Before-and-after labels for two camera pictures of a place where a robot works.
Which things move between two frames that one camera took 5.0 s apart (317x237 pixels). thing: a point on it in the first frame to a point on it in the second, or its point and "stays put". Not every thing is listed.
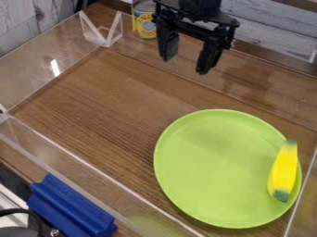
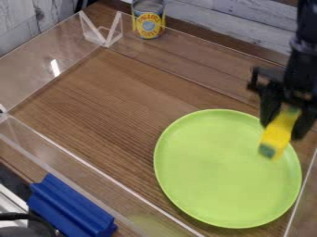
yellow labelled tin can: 143,8 stays put
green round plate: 211,168 stays put
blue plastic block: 69,213 stays put
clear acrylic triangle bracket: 91,32 stays put
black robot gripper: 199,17 to 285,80
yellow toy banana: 283,170 to 275,133
